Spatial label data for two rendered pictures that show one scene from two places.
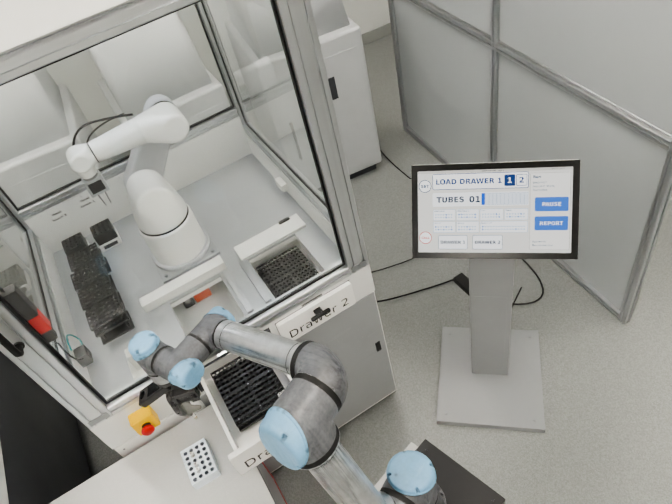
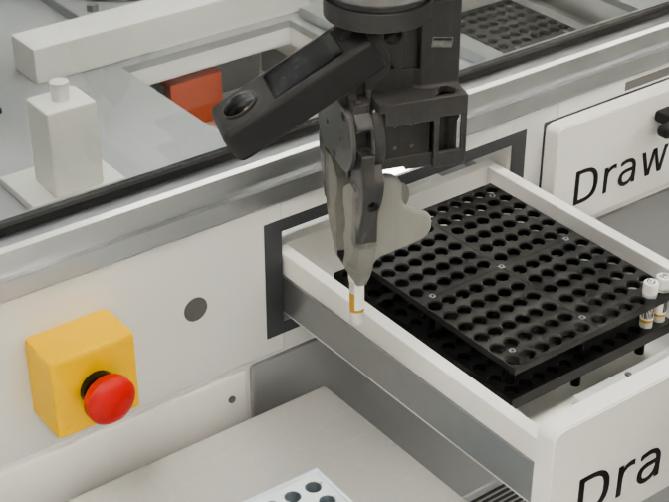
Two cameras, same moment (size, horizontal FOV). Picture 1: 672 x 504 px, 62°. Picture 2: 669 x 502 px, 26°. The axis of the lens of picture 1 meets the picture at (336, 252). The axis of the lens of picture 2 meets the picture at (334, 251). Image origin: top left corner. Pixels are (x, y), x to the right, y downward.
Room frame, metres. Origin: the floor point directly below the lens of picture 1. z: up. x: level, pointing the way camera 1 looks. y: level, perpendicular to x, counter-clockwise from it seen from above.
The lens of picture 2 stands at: (0.06, 0.80, 1.53)
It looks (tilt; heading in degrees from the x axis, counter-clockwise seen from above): 31 degrees down; 343
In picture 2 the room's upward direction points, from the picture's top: straight up
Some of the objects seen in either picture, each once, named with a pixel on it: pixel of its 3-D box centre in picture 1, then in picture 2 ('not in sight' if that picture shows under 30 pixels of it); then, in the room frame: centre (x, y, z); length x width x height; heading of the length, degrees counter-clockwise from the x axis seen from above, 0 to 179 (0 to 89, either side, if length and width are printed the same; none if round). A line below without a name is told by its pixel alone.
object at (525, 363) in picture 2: (261, 408); (590, 326); (0.89, 0.34, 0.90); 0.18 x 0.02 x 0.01; 109
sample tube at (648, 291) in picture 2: not in sight; (648, 306); (0.91, 0.28, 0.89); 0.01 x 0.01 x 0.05
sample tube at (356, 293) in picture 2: not in sight; (356, 294); (0.89, 0.53, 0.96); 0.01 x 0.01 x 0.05
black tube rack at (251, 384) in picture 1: (250, 388); (499, 299); (0.98, 0.38, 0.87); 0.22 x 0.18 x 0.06; 19
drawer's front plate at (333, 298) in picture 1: (317, 312); (653, 137); (1.20, 0.12, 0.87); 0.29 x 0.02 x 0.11; 109
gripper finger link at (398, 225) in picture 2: (191, 408); (389, 231); (0.87, 0.51, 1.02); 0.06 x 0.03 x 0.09; 91
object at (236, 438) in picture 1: (250, 387); (491, 299); (0.99, 0.38, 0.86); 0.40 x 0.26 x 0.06; 19
